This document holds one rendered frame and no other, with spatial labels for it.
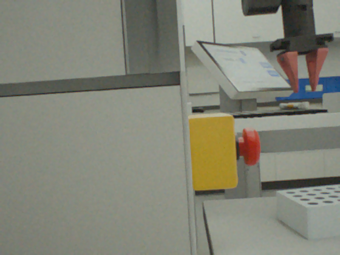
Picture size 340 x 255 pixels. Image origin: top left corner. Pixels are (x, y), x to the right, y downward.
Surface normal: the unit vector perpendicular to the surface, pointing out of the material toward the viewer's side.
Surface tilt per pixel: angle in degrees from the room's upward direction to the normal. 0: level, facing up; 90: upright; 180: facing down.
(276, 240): 0
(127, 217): 90
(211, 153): 90
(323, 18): 90
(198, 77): 90
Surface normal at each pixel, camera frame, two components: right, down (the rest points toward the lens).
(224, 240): -0.07, -1.00
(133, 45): -0.04, 0.05
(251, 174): 0.73, -0.01
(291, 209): -0.99, 0.07
